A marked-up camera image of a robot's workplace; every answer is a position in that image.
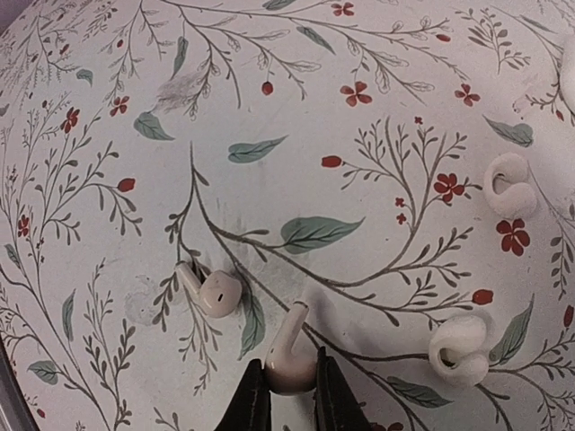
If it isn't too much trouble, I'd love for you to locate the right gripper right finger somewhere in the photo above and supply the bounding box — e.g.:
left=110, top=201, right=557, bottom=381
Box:
left=314, top=347, right=371, bottom=431

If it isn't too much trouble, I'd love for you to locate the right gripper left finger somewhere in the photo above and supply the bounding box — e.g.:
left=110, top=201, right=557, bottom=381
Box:
left=215, top=359, right=271, bottom=431

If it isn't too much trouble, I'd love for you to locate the white stem earbud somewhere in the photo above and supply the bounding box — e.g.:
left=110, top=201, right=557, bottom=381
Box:
left=263, top=301, right=317, bottom=396
left=175, top=261, right=243, bottom=319

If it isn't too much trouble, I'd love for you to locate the white ear-hook earbud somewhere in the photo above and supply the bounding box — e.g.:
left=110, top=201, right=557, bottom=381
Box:
left=428, top=315, right=489, bottom=388
left=483, top=153, right=537, bottom=220

